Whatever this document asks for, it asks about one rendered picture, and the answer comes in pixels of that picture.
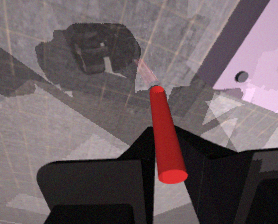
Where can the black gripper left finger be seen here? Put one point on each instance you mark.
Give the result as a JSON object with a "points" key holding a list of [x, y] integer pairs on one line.
{"points": [[129, 179]]}

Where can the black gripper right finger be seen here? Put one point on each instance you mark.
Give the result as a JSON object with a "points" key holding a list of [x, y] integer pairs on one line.
{"points": [[221, 182]]}

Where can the red peg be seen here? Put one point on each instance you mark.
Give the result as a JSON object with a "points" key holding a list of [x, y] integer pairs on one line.
{"points": [[170, 164]]}

